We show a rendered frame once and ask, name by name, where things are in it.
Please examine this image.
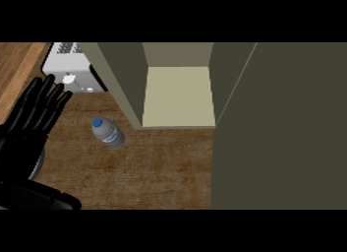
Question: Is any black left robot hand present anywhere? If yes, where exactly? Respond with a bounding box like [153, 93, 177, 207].
[0, 74, 82, 211]

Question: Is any blue-capped water bottle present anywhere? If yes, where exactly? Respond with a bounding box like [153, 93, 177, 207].
[90, 117, 127, 149]

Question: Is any olive green open cabinet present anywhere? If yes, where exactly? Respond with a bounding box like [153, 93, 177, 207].
[76, 42, 257, 131]

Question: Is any olive green cabinet door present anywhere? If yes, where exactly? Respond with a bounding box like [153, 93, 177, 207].
[209, 42, 347, 211]

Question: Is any white appliance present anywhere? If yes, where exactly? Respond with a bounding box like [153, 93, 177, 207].
[41, 42, 109, 94]

